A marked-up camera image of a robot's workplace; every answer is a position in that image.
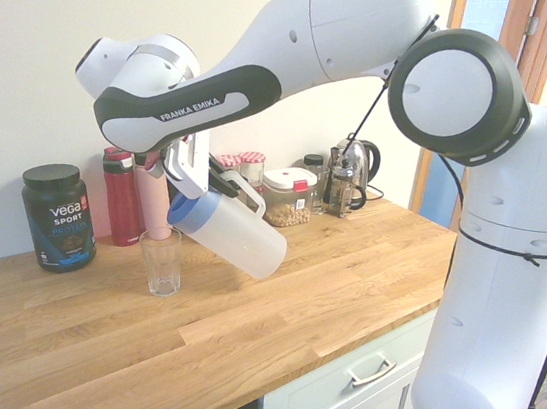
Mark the pink water bottle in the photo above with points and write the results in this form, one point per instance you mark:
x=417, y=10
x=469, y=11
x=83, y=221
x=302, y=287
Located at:
x=152, y=204

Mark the steel electric kettle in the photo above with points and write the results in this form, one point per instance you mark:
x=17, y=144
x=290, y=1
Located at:
x=360, y=155

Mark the red water bottle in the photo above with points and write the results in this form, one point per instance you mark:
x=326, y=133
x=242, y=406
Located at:
x=122, y=205

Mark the clear pitcher with blue lid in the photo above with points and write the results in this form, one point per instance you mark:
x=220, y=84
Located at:
x=238, y=240

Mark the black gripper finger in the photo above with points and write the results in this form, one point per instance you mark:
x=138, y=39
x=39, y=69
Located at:
x=218, y=165
x=223, y=184

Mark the red gingham lid jar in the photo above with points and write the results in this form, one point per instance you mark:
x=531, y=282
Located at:
x=229, y=160
x=252, y=157

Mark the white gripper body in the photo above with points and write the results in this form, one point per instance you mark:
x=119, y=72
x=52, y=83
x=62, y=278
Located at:
x=192, y=168

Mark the black protein powder tub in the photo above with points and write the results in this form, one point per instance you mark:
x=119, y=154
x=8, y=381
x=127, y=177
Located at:
x=62, y=222

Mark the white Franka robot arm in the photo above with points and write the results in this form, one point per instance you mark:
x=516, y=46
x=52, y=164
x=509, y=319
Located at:
x=500, y=244

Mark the clear glass tumbler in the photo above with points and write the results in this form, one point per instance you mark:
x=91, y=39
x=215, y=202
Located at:
x=162, y=281

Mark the cereal container with white lid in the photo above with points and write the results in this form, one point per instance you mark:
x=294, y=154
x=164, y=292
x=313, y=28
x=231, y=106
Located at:
x=282, y=213

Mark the black lid glass jar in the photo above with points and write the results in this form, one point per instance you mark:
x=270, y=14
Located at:
x=313, y=160

